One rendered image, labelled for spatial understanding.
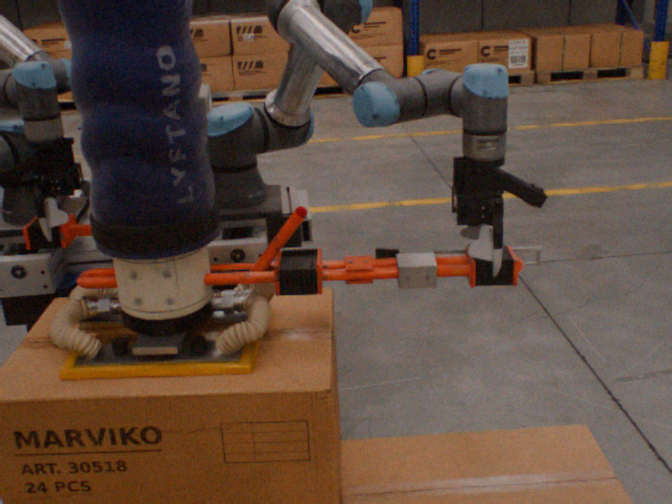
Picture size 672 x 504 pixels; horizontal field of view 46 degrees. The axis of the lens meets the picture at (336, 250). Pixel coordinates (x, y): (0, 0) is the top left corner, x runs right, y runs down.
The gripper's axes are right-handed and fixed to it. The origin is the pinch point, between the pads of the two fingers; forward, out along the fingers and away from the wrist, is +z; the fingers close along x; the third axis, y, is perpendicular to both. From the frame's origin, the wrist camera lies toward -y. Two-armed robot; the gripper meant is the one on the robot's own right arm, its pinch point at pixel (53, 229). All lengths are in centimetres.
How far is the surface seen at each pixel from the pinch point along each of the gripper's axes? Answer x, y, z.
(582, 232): 263, 194, 108
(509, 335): 144, 130, 108
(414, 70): 689, 134, 80
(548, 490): -24, 103, 54
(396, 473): -17, 72, 54
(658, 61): 717, 402, 87
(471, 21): 842, 216, 48
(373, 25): 698, 92, 32
